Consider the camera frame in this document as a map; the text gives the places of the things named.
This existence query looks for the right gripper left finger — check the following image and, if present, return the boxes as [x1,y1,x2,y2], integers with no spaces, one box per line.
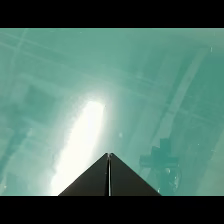
[58,152,110,197]

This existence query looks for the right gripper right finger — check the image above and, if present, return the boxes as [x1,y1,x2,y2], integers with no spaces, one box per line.
[109,152,162,197]

